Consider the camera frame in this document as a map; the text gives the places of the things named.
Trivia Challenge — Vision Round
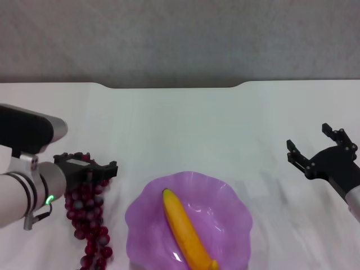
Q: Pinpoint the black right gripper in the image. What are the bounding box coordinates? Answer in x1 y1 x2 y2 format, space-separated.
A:
286 122 360 199

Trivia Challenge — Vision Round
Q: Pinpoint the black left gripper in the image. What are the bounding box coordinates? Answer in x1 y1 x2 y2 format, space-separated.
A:
53 152 119 192

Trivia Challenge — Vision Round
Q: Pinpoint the dark red grape bunch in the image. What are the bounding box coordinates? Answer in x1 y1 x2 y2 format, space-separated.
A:
64 151 114 270

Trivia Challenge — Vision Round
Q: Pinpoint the yellow banana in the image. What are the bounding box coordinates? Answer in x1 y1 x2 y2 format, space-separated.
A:
162 188 221 270

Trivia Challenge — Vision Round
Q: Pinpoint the purple wavy plastic plate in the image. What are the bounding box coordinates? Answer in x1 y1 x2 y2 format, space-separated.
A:
125 170 253 270

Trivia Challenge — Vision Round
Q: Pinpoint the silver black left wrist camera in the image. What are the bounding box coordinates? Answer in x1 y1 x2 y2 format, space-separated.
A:
0 103 69 155

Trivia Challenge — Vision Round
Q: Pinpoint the left arm cable connector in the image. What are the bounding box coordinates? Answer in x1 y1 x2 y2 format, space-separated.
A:
23 201 55 231

